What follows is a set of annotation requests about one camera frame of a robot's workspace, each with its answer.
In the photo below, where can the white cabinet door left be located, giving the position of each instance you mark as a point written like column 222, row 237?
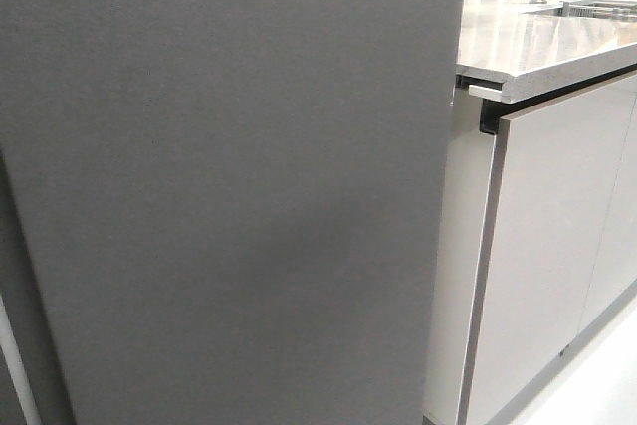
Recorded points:
column 555, row 169

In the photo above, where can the metal sink rack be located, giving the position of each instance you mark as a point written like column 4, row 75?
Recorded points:
column 624, row 11

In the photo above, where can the dark grey fridge door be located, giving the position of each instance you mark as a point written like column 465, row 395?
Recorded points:
column 231, row 207

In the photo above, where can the grey kitchen countertop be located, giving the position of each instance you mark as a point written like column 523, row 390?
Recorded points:
column 524, row 50

